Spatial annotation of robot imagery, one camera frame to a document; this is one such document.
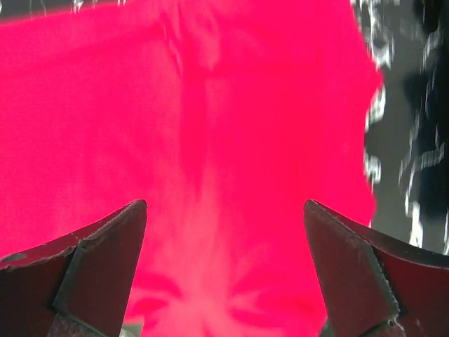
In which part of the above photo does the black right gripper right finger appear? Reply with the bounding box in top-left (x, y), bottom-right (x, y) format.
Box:
top-left (304, 200), bottom-right (448, 336)

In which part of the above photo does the red t shirt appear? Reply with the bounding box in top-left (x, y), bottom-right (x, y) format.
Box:
top-left (1, 1), bottom-right (380, 336)

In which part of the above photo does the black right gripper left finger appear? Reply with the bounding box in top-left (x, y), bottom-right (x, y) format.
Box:
top-left (1, 200), bottom-right (147, 336)

